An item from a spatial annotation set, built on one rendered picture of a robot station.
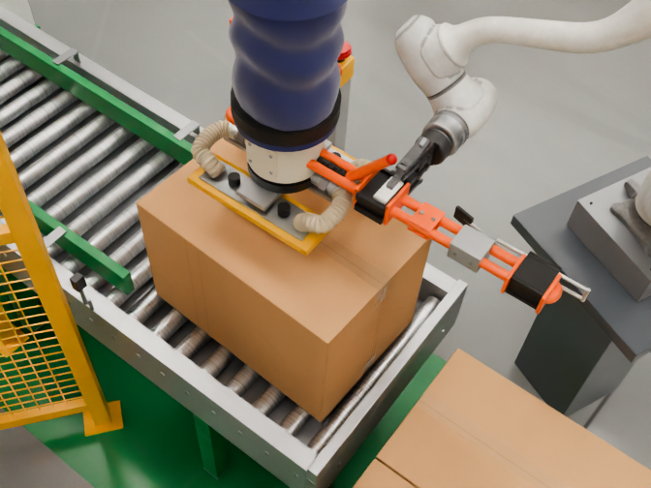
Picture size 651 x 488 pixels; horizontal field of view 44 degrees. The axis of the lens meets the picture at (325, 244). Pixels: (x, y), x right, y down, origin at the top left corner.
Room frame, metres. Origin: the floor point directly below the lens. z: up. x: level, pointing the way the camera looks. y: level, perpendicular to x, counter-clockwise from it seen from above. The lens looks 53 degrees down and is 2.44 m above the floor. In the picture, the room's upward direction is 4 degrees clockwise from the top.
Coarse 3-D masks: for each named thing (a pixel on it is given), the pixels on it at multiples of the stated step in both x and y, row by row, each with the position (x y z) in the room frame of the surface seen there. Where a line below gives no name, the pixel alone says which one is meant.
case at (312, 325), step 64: (192, 192) 1.26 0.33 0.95; (192, 256) 1.11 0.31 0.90; (256, 256) 1.08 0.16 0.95; (320, 256) 1.10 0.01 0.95; (384, 256) 1.11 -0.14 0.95; (192, 320) 1.13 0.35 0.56; (256, 320) 0.99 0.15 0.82; (320, 320) 0.92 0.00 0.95; (384, 320) 1.05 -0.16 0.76; (320, 384) 0.87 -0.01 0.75
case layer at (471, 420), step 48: (432, 384) 1.00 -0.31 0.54; (480, 384) 1.01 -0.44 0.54; (432, 432) 0.87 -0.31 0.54; (480, 432) 0.87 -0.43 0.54; (528, 432) 0.88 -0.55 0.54; (576, 432) 0.89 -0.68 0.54; (384, 480) 0.73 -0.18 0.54; (432, 480) 0.74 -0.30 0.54; (480, 480) 0.75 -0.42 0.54; (528, 480) 0.76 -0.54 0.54; (576, 480) 0.76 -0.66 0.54; (624, 480) 0.77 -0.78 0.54
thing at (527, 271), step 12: (516, 264) 0.91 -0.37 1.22; (528, 264) 0.92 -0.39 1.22; (540, 264) 0.92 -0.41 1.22; (516, 276) 0.89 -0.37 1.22; (528, 276) 0.89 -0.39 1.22; (540, 276) 0.89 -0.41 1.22; (552, 276) 0.89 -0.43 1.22; (504, 288) 0.88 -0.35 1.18; (516, 288) 0.88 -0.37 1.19; (528, 288) 0.86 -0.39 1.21; (540, 288) 0.86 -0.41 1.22; (552, 288) 0.87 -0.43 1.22; (528, 300) 0.86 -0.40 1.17; (540, 300) 0.85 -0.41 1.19
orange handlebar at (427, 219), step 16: (336, 160) 1.17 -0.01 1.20; (336, 176) 1.12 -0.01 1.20; (352, 192) 1.09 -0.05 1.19; (416, 208) 1.05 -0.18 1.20; (432, 208) 1.05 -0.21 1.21; (416, 224) 1.00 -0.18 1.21; (432, 224) 1.01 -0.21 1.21; (448, 224) 1.02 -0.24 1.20; (448, 240) 0.97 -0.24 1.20; (496, 256) 0.95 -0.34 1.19; (512, 256) 0.95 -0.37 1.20; (496, 272) 0.91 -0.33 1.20; (560, 288) 0.88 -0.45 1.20
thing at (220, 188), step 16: (224, 160) 1.25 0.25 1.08; (192, 176) 1.19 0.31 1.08; (208, 176) 1.19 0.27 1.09; (224, 176) 1.20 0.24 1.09; (240, 176) 1.20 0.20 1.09; (208, 192) 1.16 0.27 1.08; (224, 192) 1.15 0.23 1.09; (240, 208) 1.11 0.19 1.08; (256, 208) 1.11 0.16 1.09; (272, 208) 1.12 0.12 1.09; (288, 208) 1.10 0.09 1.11; (304, 208) 1.13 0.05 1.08; (256, 224) 1.08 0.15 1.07; (272, 224) 1.08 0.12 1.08; (288, 224) 1.08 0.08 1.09; (288, 240) 1.04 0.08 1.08; (304, 240) 1.04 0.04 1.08; (320, 240) 1.05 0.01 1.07
